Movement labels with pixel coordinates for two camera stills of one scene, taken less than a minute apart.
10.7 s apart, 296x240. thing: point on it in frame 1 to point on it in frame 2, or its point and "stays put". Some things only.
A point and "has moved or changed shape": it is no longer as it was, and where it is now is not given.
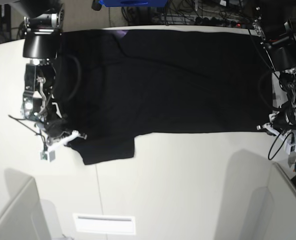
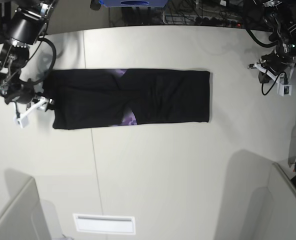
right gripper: x=290 y=115 to x=275 y=61
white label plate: x=104 y=223 stays put
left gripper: x=55 y=123 to x=26 y=94
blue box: x=115 y=3 stays put
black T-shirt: x=112 y=84 has moved or changed shape
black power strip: x=214 y=21 stays put
